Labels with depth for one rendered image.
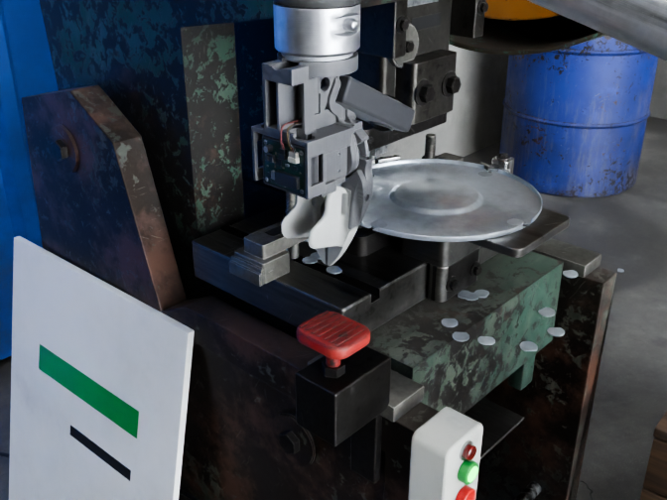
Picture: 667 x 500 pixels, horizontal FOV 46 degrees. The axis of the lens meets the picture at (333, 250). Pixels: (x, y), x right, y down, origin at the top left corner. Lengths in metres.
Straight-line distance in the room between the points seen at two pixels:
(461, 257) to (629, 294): 1.55
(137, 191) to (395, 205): 0.39
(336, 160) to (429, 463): 0.38
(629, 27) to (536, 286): 0.56
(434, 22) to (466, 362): 0.46
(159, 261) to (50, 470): 0.55
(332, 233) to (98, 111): 0.58
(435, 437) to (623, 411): 1.22
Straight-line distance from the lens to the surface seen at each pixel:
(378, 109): 0.75
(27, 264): 1.53
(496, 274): 1.21
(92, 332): 1.38
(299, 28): 0.67
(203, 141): 1.17
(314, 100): 0.69
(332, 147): 0.69
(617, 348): 2.32
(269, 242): 1.03
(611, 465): 1.91
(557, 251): 1.31
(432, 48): 1.10
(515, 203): 1.11
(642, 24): 0.74
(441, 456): 0.90
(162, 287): 1.23
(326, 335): 0.82
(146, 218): 1.21
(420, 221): 1.03
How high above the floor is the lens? 1.20
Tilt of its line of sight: 26 degrees down
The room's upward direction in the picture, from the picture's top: straight up
